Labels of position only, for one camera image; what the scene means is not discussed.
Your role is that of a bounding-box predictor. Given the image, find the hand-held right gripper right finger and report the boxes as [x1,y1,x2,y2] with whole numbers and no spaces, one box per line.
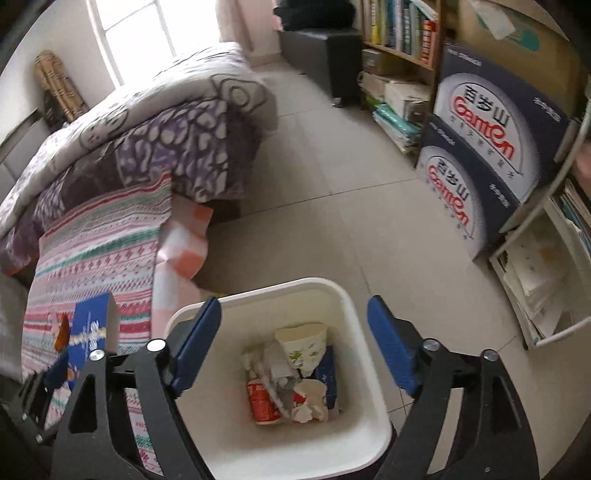
[367,296,539,480]

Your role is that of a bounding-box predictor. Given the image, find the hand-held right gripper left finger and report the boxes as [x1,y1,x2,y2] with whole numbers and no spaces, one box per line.
[51,296,223,480]

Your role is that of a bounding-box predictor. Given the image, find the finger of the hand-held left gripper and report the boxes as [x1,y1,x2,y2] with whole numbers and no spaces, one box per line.
[42,354,71,398]

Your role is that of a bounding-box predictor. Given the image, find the blue snack box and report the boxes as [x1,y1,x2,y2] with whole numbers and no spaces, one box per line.
[53,293,121,385]

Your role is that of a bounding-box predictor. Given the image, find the blue packet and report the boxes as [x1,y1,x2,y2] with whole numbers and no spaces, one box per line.
[302,345,340,412]

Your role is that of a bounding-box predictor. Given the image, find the crushed white paper cup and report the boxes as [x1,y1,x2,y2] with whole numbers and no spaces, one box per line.
[275,322,329,377]

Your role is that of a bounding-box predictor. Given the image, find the white trash bin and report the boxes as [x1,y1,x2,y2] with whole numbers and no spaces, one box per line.
[164,277,396,480]

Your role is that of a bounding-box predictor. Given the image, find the pink orange checkered sheet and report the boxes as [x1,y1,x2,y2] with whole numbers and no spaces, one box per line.
[150,196,216,334]

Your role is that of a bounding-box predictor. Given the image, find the pile of white papers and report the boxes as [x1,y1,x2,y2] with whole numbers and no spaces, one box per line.
[501,217,591,343]

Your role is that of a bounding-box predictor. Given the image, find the small dark blue carton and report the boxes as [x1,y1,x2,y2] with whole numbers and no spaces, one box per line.
[417,115,523,262]

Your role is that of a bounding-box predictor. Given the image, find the white shelf rack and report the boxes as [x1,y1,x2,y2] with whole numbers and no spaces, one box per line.
[488,124,591,352]

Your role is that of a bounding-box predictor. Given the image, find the grey bed headboard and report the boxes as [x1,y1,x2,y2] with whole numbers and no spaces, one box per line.
[0,108,48,185]

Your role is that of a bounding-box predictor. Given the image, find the large dark blue carton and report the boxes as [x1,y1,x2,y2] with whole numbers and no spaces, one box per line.
[433,43,572,205]

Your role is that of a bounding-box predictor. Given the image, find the rolled woven mat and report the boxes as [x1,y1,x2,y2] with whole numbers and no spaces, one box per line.
[35,51,91,133]

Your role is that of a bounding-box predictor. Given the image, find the wooden bookshelf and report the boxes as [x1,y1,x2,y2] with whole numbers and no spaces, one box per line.
[356,0,448,168]

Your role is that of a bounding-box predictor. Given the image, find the black ottoman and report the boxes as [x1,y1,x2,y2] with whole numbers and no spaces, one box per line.
[278,27,364,101]

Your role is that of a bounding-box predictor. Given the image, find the window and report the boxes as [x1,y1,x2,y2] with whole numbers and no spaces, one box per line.
[85,0,223,87]

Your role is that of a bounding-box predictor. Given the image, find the row of upright books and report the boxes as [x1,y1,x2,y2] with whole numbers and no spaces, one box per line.
[362,0,440,66]

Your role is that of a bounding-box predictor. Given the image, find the brown cardboard box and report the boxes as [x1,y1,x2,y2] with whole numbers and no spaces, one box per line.
[455,0,583,118]

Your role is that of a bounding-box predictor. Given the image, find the black cloth pile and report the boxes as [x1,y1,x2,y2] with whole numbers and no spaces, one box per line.
[272,0,357,31]

